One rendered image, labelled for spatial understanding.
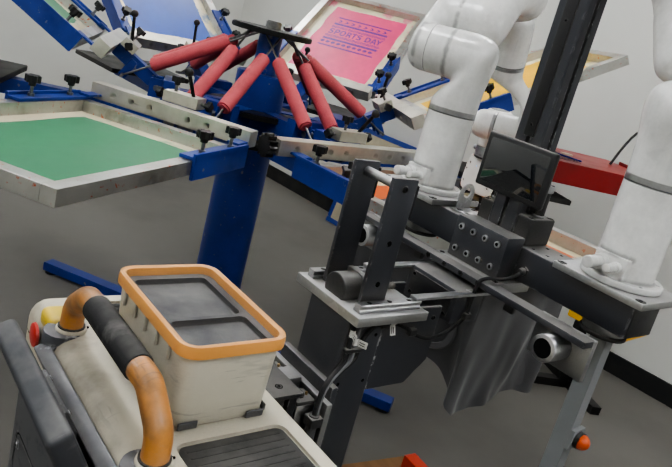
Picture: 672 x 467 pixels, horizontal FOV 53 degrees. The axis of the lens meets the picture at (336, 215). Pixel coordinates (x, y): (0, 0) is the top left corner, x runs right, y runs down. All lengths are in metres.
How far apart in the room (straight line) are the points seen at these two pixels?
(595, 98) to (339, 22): 1.46
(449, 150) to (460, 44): 0.20
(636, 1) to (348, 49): 1.54
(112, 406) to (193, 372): 0.12
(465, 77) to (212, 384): 0.77
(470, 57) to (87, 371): 0.86
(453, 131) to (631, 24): 2.77
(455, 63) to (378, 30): 2.41
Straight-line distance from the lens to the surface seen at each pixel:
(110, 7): 3.23
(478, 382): 1.90
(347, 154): 2.22
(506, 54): 1.71
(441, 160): 1.35
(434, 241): 1.67
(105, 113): 2.22
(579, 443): 1.71
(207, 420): 0.88
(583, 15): 1.21
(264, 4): 6.27
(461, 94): 1.34
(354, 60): 3.48
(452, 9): 1.44
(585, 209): 4.03
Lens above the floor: 1.41
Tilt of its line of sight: 15 degrees down
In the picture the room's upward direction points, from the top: 15 degrees clockwise
